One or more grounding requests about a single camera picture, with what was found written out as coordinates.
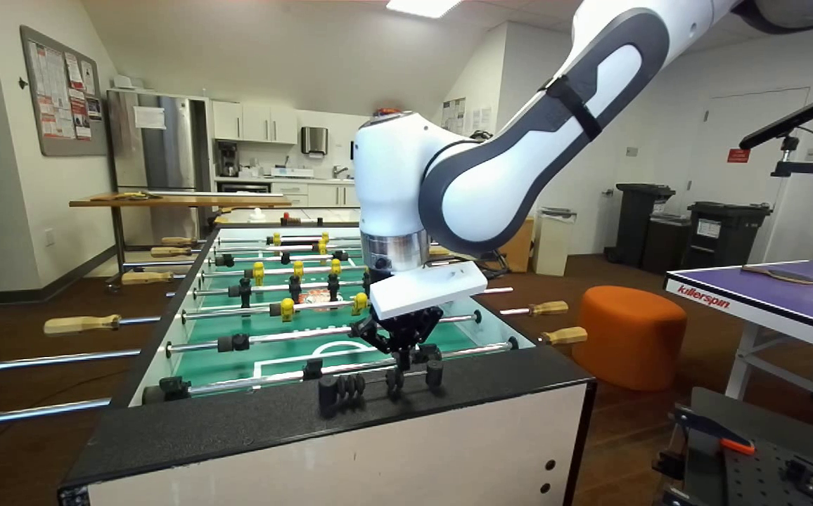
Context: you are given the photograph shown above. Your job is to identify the white trash bin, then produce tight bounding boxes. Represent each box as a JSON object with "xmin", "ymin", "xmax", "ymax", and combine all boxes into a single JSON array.
[{"xmin": 533, "ymin": 206, "xmax": 579, "ymax": 278}]

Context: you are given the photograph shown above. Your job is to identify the tall black trash bin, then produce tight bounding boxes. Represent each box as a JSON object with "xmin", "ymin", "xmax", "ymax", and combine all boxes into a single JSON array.
[{"xmin": 613, "ymin": 180, "xmax": 678, "ymax": 270}]

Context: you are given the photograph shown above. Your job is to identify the rod with five black players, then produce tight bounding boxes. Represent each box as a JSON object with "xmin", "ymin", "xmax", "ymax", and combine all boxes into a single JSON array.
[{"xmin": 164, "ymin": 264, "xmax": 508, "ymax": 312}]

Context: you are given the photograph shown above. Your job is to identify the stainless steel refrigerator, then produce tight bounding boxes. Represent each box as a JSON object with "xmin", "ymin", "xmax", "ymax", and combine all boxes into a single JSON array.
[{"xmin": 101, "ymin": 88, "xmax": 215, "ymax": 240}]

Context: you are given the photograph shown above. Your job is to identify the wide black trash bin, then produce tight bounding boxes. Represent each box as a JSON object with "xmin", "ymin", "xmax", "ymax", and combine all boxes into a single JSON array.
[{"xmin": 684, "ymin": 198, "xmax": 776, "ymax": 270}]

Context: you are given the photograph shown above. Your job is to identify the blue clamp with orange handle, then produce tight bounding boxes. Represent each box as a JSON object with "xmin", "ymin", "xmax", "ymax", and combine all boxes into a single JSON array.
[{"xmin": 672, "ymin": 404, "xmax": 764, "ymax": 465}]

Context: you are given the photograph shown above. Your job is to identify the foosball table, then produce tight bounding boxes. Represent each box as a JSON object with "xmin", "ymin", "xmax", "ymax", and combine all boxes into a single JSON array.
[{"xmin": 58, "ymin": 223, "xmax": 601, "ymax": 506}]

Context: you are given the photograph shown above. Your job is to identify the white door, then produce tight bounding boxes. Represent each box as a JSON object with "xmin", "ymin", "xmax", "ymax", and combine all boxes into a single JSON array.
[{"xmin": 695, "ymin": 84, "xmax": 813, "ymax": 219}]

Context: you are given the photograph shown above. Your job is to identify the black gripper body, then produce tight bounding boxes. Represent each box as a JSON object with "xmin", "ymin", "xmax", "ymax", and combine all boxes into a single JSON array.
[{"xmin": 366, "ymin": 305, "xmax": 447, "ymax": 359}]

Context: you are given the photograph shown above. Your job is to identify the black knob on plate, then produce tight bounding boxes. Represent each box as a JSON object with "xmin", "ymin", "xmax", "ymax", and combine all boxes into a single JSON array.
[{"xmin": 782, "ymin": 455, "xmax": 813, "ymax": 501}]

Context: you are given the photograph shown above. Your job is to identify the grey perforated metal plate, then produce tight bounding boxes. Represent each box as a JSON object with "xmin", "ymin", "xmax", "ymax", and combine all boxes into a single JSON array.
[{"xmin": 655, "ymin": 385, "xmax": 813, "ymax": 506}]

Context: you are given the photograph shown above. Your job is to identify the light wood table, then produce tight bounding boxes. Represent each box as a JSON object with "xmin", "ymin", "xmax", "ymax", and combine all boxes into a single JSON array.
[{"xmin": 211, "ymin": 206, "xmax": 366, "ymax": 233}]

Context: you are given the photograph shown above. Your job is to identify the brown wooden cabinet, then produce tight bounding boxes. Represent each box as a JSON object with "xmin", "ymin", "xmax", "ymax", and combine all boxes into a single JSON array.
[{"xmin": 495, "ymin": 216, "xmax": 540, "ymax": 275}]

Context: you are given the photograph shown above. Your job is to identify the rod with two black players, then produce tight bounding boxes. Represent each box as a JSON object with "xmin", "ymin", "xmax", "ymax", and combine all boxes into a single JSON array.
[{"xmin": 0, "ymin": 296, "xmax": 575, "ymax": 381}]

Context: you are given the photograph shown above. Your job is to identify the white upper kitchen cabinets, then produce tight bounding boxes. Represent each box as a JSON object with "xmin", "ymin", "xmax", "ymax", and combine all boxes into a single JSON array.
[{"xmin": 209, "ymin": 98, "xmax": 305, "ymax": 149}]

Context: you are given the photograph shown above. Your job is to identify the rod with five yellow players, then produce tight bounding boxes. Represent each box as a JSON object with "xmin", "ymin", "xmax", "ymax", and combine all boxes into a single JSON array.
[{"xmin": 119, "ymin": 253, "xmax": 371, "ymax": 289}]

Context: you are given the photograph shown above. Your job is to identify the steel paper towel dispenser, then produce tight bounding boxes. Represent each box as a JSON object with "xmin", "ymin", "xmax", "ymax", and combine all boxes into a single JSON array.
[{"xmin": 298, "ymin": 123, "xmax": 332, "ymax": 161}]

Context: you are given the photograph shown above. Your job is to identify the ceiling light panel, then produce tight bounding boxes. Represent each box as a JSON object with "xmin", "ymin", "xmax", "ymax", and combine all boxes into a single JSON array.
[{"xmin": 382, "ymin": 0, "xmax": 464, "ymax": 22}]

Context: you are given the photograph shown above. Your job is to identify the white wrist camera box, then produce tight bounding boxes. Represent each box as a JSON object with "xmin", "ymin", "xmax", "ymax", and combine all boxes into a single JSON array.
[{"xmin": 366, "ymin": 260, "xmax": 492, "ymax": 324}]

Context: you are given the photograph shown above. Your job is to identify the long wooden table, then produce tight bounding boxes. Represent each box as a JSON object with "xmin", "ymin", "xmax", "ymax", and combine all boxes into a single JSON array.
[{"xmin": 67, "ymin": 189, "xmax": 295, "ymax": 282}]

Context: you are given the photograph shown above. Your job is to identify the small black trash bin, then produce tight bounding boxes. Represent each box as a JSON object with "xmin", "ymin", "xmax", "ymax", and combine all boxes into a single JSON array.
[{"xmin": 643, "ymin": 215, "xmax": 695, "ymax": 275}]

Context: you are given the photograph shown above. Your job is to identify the white kitchen counter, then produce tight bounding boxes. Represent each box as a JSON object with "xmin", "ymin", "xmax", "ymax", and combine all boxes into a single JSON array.
[{"xmin": 211, "ymin": 171, "xmax": 364, "ymax": 212}]

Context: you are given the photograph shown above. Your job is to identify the goalie rod with black players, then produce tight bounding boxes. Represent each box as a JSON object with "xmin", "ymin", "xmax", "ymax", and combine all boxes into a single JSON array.
[{"xmin": 0, "ymin": 320, "xmax": 591, "ymax": 437}]

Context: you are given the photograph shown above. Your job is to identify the ping pong paddle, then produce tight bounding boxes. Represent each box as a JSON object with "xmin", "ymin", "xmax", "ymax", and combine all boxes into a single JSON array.
[{"xmin": 738, "ymin": 264, "xmax": 813, "ymax": 286}]

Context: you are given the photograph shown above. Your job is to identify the rod with two yellow players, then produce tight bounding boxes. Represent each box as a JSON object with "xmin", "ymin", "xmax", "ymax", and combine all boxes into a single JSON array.
[{"xmin": 148, "ymin": 237, "xmax": 366, "ymax": 261}]

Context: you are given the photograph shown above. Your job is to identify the purple ping pong table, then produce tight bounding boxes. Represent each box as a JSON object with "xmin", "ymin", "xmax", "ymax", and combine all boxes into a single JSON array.
[{"xmin": 661, "ymin": 257, "xmax": 813, "ymax": 416}]

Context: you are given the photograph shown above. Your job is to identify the rod with three black players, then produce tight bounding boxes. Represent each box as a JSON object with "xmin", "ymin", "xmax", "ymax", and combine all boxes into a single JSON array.
[{"xmin": 209, "ymin": 241, "xmax": 457, "ymax": 270}]

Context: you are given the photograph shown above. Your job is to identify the rod with three yellow players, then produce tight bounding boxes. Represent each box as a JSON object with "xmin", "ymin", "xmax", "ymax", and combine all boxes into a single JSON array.
[{"xmin": 42, "ymin": 282, "xmax": 518, "ymax": 341}]

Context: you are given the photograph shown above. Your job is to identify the orange round stool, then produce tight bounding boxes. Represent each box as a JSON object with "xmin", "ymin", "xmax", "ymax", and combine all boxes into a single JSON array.
[{"xmin": 572, "ymin": 284, "xmax": 689, "ymax": 393}]

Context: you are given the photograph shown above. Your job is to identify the black camera on stand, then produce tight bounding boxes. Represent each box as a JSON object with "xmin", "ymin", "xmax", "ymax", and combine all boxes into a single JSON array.
[{"xmin": 734, "ymin": 95, "xmax": 813, "ymax": 154}]

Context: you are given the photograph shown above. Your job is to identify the grey bulletin board with papers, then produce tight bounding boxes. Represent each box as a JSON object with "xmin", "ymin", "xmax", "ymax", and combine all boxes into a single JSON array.
[{"xmin": 18, "ymin": 22, "xmax": 111, "ymax": 161}]

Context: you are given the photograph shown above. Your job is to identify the black coffee machine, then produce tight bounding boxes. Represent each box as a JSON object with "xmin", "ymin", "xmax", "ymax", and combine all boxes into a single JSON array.
[{"xmin": 211, "ymin": 140, "xmax": 242, "ymax": 180}]

